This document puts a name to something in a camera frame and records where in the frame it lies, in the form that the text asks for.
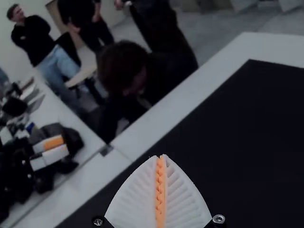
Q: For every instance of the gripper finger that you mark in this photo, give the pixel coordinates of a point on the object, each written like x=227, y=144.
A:
x=185, y=202
x=133, y=202

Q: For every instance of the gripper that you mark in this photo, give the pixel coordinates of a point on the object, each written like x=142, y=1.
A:
x=23, y=168

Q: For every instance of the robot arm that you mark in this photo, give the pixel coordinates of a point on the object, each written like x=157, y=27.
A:
x=7, y=197

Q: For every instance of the black jacket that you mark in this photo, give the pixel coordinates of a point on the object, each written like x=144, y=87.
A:
x=73, y=140

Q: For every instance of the beige chair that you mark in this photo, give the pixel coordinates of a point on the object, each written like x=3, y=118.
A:
x=78, y=77

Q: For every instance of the black mat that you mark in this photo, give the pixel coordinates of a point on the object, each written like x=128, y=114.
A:
x=237, y=130

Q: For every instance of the person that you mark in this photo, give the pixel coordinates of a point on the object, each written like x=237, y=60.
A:
x=123, y=64
x=161, y=31
x=31, y=40
x=88, y=26

